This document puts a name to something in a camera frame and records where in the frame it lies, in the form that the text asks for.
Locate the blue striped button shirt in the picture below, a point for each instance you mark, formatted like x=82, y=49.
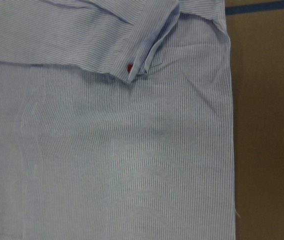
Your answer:
x=116, y=120

